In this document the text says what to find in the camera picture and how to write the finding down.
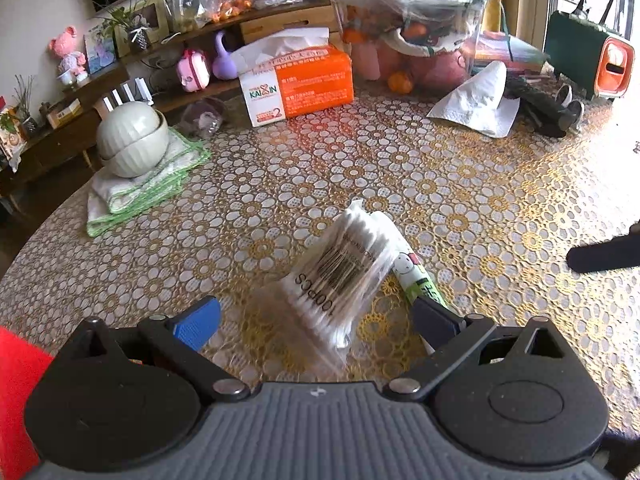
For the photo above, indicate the white router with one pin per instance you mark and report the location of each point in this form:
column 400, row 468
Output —
column 125, row 97

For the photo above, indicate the clear glass jar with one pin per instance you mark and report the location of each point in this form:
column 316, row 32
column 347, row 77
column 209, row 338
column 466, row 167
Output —
column 202, row 117

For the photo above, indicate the plastic bag of oranges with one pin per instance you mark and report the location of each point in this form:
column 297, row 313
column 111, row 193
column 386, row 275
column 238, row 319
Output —
column 230, row 7

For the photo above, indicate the plastic-covered fruit container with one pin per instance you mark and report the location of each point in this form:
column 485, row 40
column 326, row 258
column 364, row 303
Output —
column 410, row 10

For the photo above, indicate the blue pink photo print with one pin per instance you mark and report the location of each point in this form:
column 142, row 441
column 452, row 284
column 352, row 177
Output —
column 100, row 50

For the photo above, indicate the colourful flat pack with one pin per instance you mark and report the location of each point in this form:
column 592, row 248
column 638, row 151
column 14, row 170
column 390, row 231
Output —
column 510, row 50

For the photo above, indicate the green-edged folded cloth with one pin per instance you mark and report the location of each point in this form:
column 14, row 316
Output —
column 130, row 200

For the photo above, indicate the dried plant in vase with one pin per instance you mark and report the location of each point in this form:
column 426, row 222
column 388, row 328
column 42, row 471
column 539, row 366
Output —
column 27, row 120

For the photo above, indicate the beige photo frame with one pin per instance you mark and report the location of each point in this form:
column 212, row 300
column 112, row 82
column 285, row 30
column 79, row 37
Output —
column 152, row 17

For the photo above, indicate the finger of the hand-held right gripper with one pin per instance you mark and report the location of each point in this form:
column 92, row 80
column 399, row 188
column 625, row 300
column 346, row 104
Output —
column 605, row 255

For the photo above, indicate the clear plastic bag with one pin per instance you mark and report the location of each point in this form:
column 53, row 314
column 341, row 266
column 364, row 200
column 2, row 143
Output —
column 185, row 5

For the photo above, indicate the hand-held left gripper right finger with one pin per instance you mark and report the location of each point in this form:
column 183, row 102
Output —
column 434, row 317

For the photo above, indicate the small plant in dark vase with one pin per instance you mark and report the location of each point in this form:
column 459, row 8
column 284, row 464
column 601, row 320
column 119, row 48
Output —
column 137, row 37

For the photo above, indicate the black cylindrical device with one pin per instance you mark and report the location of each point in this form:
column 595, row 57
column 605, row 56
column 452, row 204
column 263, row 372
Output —
column 545, row 107

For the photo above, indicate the white paper tissue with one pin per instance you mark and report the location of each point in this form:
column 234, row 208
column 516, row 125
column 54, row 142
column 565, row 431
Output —
column 475, row 105

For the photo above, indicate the green orange retro box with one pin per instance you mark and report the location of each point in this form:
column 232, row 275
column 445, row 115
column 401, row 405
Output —
column 585, row 55

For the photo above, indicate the green white cartoon pack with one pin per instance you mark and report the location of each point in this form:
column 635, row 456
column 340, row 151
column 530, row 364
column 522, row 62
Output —
column 415, row 280

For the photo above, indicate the lace floral tablecloth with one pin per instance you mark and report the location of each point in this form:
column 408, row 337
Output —
column 450, row 185

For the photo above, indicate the loose tangerine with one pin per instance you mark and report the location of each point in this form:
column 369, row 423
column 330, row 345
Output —
column 401, row 82

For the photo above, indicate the floral snack bag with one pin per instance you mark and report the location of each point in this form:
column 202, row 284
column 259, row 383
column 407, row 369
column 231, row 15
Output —
column 11, row 135

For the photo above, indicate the red cardboard box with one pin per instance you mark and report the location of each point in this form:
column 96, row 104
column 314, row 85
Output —
column 20, row 400

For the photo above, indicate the small dark teapot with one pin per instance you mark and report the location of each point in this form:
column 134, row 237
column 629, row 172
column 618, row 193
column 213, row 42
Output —
column 44, row 109

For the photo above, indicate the purple gourd-shaped toy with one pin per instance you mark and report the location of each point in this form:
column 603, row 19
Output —
column 225, row 62

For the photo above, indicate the pink bear figurine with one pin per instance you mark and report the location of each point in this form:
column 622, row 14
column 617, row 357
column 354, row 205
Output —
column 67, row 55

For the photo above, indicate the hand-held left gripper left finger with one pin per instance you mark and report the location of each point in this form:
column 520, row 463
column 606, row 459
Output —
column 197, row 321

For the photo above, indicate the cotton swab pack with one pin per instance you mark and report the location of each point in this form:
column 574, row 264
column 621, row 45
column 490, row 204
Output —
column 335, row 270

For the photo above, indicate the pink toy case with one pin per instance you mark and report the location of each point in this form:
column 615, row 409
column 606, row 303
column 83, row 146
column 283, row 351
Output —
column 193, row 72

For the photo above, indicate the orange tissue box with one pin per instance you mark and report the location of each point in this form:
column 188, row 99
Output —
column 300, row 85

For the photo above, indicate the yellow white box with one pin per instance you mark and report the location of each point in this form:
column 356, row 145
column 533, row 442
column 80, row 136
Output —
column 64, row 113

